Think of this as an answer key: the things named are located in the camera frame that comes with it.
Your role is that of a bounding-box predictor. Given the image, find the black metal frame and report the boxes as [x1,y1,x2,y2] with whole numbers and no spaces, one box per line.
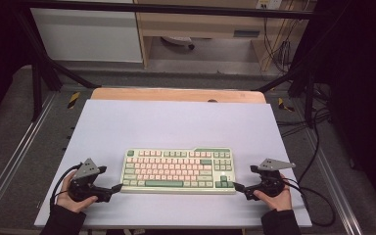
[11,0,329,122]

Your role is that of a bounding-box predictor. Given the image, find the wooden table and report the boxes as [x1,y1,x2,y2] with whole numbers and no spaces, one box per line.
[90,87,267,105]

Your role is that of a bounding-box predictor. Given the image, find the hand-held gripper black cable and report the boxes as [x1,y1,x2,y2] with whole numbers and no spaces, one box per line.
[49,164,81,212]
[283,177,337,228]

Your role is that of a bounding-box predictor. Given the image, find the white wall socket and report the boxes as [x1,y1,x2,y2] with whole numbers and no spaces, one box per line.
[256,0,283,11]

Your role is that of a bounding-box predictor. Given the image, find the hanging cable bundle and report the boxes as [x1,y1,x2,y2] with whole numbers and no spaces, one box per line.
[262,14,296,73]

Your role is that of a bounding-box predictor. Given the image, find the left hand-held gripper black cable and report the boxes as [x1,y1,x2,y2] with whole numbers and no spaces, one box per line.
[49,164,81,212]

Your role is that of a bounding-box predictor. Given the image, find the office chair base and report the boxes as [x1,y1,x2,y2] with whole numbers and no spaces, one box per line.
[160,35,196,51]

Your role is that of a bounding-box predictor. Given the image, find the white cabinet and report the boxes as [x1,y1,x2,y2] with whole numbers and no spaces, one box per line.
[29,7,144,64]

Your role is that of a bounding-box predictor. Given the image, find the person's right hand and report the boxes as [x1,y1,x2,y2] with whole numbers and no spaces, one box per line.
[254,174,294,212]

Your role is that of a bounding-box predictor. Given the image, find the white table board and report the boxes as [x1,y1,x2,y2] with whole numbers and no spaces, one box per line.
[33,99,313,229]

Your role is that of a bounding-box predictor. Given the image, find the cream pink green keyboard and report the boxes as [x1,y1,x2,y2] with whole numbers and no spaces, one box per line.
[119,147,237,196]

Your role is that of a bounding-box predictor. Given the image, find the yellow black floor tape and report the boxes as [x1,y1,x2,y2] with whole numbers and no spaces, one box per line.
[67,91,81,110]
[276,97,296,113]

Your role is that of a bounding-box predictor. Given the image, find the light wooden office desk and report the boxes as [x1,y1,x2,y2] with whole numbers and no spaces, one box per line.
[133,0,317,71]

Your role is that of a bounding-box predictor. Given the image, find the aluminium floor rail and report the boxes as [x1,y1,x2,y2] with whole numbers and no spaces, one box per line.
[0,92,59,224]
[302,128,364,235]

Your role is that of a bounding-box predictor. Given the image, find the person's left hand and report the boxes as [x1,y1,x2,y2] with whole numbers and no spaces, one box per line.
[56,169,99,214]

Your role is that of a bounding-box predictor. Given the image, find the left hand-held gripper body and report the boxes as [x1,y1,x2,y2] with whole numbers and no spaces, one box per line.
[68,158,113,204]

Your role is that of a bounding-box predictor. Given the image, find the right hand-held gripper black cable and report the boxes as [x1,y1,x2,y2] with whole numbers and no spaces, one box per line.
[283,177,337,228]

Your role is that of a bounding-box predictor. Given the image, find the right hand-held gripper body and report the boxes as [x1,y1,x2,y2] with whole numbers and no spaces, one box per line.
[244,158,297,201]

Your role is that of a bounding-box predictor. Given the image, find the black floor cables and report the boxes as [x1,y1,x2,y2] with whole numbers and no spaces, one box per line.
[275,82,333,185]

